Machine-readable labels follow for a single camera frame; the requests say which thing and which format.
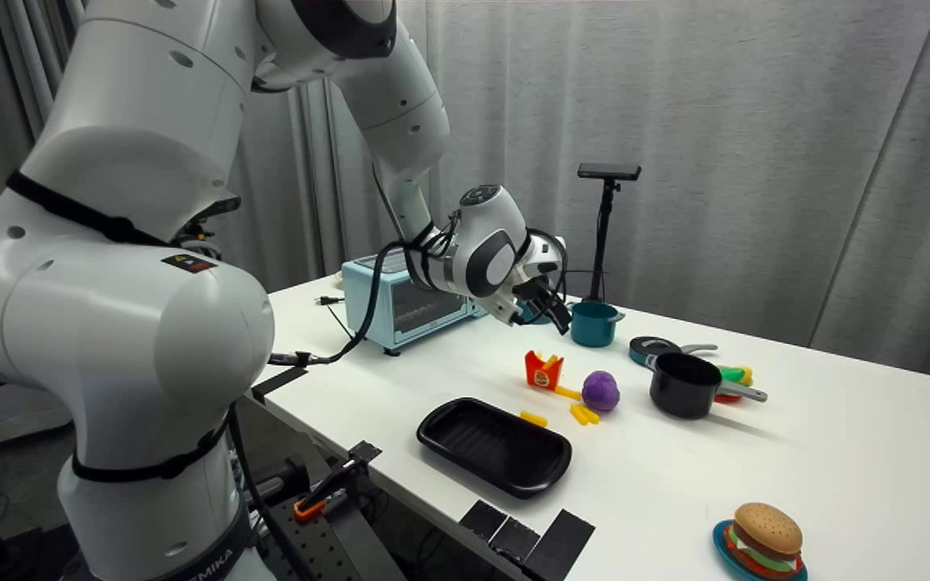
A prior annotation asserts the black toy pot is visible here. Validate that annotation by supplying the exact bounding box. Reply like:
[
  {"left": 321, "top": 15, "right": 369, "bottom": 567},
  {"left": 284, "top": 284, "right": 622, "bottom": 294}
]
[{"left": 648, "top": 348, "right": 773, "bottom": 422}]

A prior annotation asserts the purple toy ball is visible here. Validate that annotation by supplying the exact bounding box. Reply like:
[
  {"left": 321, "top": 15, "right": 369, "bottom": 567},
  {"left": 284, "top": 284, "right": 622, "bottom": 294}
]
[{"left": 577, "top": 369, "right": 623, "bottom": 416}]

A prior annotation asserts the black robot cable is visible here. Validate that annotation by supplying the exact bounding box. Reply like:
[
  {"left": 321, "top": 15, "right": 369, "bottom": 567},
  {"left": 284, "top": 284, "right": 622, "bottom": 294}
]
[{"left": 265, "top": 159, "right": 470, "bottom": 370}]

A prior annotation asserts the green yellow toy vegetable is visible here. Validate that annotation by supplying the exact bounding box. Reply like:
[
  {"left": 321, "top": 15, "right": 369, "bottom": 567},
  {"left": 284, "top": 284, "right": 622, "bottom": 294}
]
[{"left": 718, "top": 366, "right": 759, "bottom": 391}]

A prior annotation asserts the black metal bracket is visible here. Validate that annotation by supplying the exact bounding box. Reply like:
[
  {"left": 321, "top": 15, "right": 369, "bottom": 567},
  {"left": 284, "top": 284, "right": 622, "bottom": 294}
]
[{"left": 250, "top": 362, "right": 312, "bottom": 404}]

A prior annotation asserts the grey curtain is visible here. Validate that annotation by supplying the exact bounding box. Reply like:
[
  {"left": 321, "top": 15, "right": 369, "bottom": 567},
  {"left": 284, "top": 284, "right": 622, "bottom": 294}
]
[{"left": 0, "top": 0, "right": 930, "bottom": 387}]

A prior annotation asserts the teal toy pot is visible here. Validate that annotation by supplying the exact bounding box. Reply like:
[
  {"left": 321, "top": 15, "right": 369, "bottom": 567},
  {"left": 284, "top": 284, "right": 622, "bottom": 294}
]
[{"left": 568, "top": 298, "right": 626, "bottom": 351}]

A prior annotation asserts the light blue toaster oven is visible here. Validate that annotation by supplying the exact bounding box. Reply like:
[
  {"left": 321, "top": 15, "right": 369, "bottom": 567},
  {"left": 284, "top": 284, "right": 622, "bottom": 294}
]
[{"left": 341, "top": 252, "right": 492, "bottom": 357}]

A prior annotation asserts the teal toy plate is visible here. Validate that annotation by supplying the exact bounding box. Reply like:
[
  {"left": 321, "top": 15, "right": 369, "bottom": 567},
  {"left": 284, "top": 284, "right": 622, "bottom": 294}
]
[{"left": 712, "top": 516, "right": 812, "bottom": 581}]

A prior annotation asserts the black tape strip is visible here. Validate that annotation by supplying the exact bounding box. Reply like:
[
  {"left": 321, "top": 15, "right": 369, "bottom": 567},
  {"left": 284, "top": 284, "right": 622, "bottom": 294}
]
[
  {"left": 521, "top": 508, "right": 597, "bottom": 581},
  {"left": 458, "top": 497, "right": 511, "bottom": 543},
  {"left": 489, "top": 513, "right": 541, "bottom": 566}
]

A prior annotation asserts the black plastic tray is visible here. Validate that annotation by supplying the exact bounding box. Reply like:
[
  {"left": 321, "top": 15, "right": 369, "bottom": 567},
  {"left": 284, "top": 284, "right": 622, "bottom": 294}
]
[{"left": 415, "top": 395, "right": 576, "bottom": 499}]

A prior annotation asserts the perforated metal plate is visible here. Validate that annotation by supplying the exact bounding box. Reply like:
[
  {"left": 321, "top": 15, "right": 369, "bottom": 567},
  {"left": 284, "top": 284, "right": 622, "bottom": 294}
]
[{"left": 260, "top": 497, "right": 408, "bottom": 581}]

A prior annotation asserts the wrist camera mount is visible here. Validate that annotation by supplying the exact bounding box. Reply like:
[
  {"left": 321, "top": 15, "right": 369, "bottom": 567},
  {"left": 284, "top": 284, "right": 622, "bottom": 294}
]
[{"left": 526, "top": 228, "right": 573, "bottom": 284}]

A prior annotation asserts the black camera stand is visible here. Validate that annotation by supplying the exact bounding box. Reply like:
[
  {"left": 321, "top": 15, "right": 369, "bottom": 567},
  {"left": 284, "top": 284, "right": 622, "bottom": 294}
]
[{"left": 576, "top": 162, "right": 646, "bottom": 305}]

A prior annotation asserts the toy burger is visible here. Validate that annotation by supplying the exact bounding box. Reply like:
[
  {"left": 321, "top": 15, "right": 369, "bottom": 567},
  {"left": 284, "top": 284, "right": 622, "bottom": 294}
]
[{"left": 723, "top": 499, "right": 807, "bottom": 578}]

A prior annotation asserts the grey toy pan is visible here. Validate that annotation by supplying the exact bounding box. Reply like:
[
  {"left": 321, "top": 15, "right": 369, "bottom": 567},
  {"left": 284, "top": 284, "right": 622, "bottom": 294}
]
[{"left": 626, "top": 331, "right": 723, "bottom": 370}]

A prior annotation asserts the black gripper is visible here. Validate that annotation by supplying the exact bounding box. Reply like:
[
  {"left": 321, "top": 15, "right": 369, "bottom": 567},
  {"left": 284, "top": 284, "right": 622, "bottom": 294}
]
[{"left": 507, "top": 269, "right": 576, "bottom": 340}]

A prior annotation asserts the orange fries container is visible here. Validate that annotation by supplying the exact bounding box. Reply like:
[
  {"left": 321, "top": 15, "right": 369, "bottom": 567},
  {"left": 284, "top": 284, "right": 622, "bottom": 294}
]
[{"left": 521, "top": 348, "right": 568, "bottom": 395}]

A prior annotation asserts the orange black clamp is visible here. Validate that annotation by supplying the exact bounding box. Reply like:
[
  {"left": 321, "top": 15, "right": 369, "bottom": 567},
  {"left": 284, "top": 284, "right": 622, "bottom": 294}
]
[{"left": 289, "top": 455, "right": 376, "bottom": 525}]

